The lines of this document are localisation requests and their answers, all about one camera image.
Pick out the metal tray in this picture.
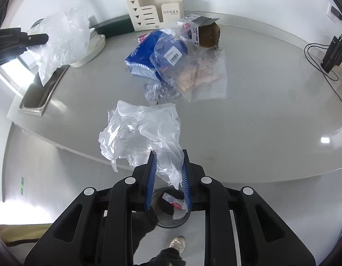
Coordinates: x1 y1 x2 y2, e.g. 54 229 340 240
18 64 70 115

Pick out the smooth clear plastic bag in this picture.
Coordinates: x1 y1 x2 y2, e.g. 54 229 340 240
27 6 91 88

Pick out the white wall socket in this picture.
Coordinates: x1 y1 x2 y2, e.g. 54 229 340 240
327 3 341 20

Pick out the clear bag with barcode label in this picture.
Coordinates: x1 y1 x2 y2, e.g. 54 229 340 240
149 36 193 84

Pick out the black camera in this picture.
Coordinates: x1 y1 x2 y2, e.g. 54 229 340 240
320 35 342 74

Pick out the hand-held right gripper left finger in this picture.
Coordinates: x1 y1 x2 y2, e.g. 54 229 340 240
24 150 157 266

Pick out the dark green tray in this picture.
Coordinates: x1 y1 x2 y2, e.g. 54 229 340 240
89 15 133 35

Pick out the person's dark trouser leg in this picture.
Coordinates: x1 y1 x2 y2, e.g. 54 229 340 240
145 248 186 266

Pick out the cream desk organizer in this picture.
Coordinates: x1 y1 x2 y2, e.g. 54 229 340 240
125 0 185 31

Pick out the white dish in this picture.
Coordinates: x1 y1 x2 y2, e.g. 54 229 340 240
70 32 106 67

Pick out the small crumpled clear wrapper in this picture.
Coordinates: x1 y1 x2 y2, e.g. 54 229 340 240
144 82 180 101

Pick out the black cable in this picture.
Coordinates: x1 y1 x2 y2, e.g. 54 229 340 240
304 43 342 103

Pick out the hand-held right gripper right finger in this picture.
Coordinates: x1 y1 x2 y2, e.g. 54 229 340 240
181 149 317 266

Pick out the black and white cardboard box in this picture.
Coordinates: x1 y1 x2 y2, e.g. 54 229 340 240
178 15 221 47

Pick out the beige shoe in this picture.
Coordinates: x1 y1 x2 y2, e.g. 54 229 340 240
169 236 186 254

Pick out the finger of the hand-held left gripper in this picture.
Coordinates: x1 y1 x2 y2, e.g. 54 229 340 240
20 33 49 46

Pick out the clear wrapper with crumbs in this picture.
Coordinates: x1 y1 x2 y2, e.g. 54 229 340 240
174 48 227 102

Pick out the red and white wrapper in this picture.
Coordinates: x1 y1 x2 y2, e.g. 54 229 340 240
162 192 188 219

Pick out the blue plastic package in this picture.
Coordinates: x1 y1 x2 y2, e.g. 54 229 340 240
125 30 188 78

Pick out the black round trash bin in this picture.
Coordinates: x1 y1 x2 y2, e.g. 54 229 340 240
149 187 191 229

